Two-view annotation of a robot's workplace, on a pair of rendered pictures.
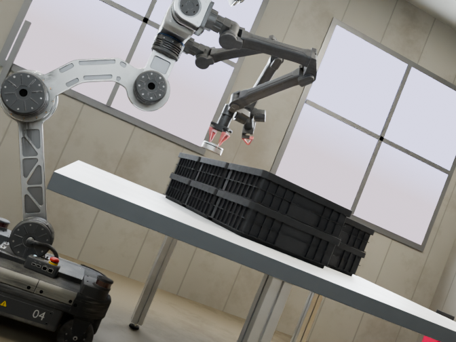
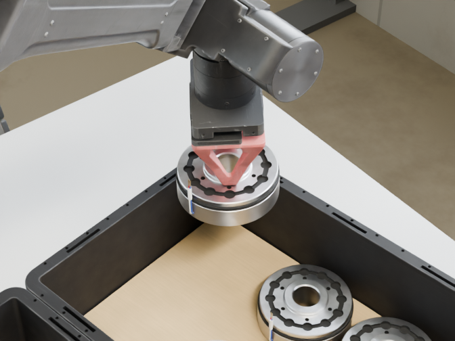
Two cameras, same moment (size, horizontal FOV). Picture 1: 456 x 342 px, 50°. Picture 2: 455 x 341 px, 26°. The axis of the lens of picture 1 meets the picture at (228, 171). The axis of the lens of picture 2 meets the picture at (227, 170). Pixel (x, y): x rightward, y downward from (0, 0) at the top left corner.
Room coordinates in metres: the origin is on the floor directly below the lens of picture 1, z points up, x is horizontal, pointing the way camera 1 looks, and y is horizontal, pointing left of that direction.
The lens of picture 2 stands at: (2.08, -0.55, 1.68)
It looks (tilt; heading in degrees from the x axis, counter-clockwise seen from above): 42 degrees down; 67
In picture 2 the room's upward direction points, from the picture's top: straight up
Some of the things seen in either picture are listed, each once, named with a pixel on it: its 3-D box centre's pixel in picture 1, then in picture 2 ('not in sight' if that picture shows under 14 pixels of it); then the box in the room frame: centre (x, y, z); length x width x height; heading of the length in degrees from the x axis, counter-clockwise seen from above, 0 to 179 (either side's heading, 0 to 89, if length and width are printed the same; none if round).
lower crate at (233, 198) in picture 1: (272, 229); not in sight; (1.82, -0.23, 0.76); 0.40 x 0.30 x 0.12; 114
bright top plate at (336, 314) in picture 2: not in sight; (305, 300); (2.43, 0.05, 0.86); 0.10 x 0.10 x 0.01
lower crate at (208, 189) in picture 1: (237, 214); not in sight; (2.09, -0.11, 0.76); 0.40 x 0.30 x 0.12; 114
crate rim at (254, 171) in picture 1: (288, 189); not in sight; (1.82, -0.23, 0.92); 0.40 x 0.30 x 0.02; 114
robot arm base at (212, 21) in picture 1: (212, 21); not in sight; (1.98, 0.30, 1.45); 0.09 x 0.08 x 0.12; 15
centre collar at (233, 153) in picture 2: not in sight; (227, 165); (2.37, 0.11, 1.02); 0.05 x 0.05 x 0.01
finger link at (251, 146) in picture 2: (219, 136); (227, 139); (2.36, 0.10, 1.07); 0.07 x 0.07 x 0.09; 69
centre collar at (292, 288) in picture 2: not in sight; (305, 297); (2.43, 0.05, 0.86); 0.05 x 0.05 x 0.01
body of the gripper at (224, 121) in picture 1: (223, 122); (225, 74); (2.36, 0.11, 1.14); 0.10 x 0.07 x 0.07; 69
